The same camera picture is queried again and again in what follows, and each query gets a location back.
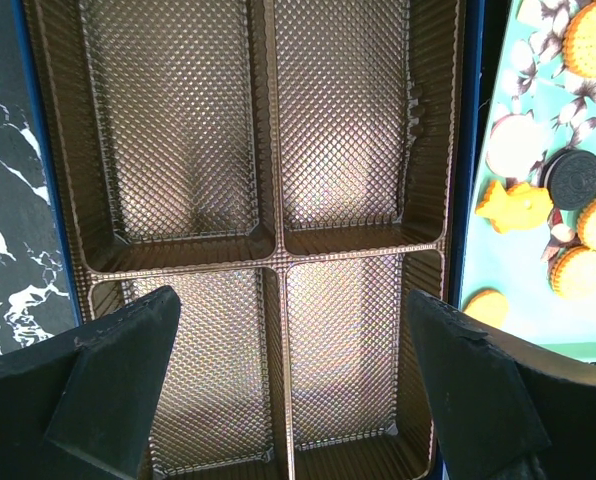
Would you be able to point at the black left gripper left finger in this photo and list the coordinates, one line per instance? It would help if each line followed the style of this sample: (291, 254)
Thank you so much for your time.
(81, 404)

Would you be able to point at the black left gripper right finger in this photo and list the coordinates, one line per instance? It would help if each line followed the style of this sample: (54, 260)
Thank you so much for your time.
(503, 408)

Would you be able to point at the plain orange round cookie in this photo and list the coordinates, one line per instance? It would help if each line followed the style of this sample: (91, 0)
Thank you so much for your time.
(489, 306)

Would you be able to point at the yellow fish cookie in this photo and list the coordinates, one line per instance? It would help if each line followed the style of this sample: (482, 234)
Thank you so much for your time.
(521, 207)

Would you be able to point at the black sandwich cookie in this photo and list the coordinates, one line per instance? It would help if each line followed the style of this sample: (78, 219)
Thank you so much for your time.
(570, 178)

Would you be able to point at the pink sandwich cookie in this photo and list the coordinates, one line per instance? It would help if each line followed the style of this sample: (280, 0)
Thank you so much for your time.
(516, 143)

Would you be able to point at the green floral serving tray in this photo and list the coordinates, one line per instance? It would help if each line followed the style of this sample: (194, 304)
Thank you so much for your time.
(530, 244)

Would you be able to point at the gold plastic divider tray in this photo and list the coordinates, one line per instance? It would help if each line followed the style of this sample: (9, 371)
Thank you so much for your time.
(258, 210)

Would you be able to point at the blue cookie tin box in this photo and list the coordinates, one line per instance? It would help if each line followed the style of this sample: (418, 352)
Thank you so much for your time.
(465, 150)

